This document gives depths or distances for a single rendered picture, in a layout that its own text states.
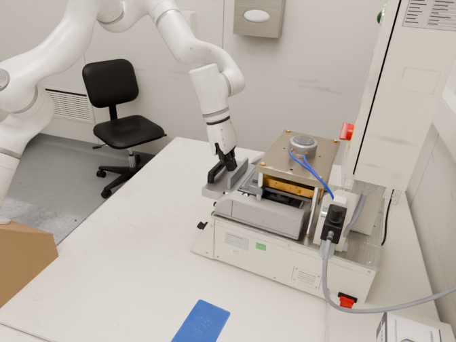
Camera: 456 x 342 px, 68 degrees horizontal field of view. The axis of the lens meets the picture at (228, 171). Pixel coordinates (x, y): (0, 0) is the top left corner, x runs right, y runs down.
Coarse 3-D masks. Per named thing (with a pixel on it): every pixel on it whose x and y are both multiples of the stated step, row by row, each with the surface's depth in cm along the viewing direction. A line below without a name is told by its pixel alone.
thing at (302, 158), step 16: (288, 144) 100; (304, 144) 91; (320, 144) 101; (336, 144) 102; (272, 160) 91; (288, 160) 91; (304, 160) 84; (320, 160) 92; (288, 176) 86; (304, 176) 84; (320, 176) 83
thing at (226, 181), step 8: (224, 168) 114; (240, 168) 108; (248, 168) 115; (216, 176) 109; (224, 176) 109; (232, 176) 102; (240, 176) 110; (208, 184) 105; (216, 184) 105; (224, 184) 105; (232, 184) 104; (240, 184) 106; (208, 192) 103; (216, 192) 101; (296, 200) 99
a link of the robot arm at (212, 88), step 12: (192, 72) 95; (204, 72) 93; (216, 72) 95; (204, 84) 95; (216, 84) 96; (228, 84) 98; (204, 96) 96; (216, 96) 96; (228, 96) 100; (204, 108) 98; (216, 108) 97
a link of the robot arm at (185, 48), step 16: (160, 16) 100; (176, 16) 100; (160, 32) 102; (176, 32) 99; (192, 32) 102; (176, 48) 99; (192, 48) 99; (208, 48) 100; (224, 64) 101; (240, 80) 99
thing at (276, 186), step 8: (264, 176) 93; (272, 176) 93; (328, 176) 101; (264, 184) 94; (272, 184) 93; (280, 184) 91; (288, 184) 90; (296, 184) 91; (304, 184) 91; (280, 192) 93; (288, 192) 92; (296, 192) 91; (304, 192) 90; (312, 192) 88; (320, 192) 88; (304, 200) 91
